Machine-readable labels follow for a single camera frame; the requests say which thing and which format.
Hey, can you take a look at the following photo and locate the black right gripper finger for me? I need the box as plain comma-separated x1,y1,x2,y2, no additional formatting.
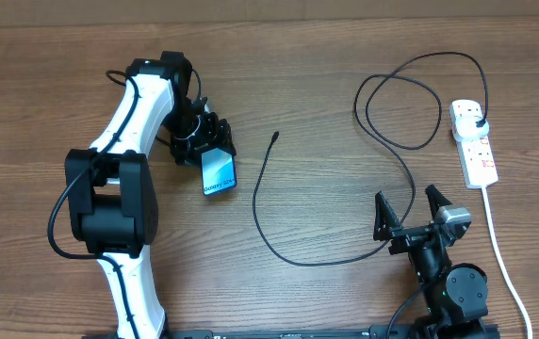
373,192,402,241
425,185,451,219

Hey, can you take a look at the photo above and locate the Samsung Galaxy smartphone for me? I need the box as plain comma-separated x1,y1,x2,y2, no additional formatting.
202,148,237,196

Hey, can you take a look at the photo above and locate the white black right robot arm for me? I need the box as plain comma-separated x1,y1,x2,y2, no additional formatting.
369,185,500,338

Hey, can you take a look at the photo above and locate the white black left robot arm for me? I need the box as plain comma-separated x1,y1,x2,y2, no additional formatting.
47,51,237,338

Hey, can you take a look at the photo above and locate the white charger plug adapter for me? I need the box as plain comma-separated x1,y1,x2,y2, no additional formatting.
452,116,490,142

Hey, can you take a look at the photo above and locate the white power strip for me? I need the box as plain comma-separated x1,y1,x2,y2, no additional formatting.
449,99,498,189

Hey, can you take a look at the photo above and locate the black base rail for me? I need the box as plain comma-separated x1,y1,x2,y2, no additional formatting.
81,325,500,339

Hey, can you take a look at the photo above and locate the black charging cable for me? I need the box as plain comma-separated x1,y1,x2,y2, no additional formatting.
252,51,491,268

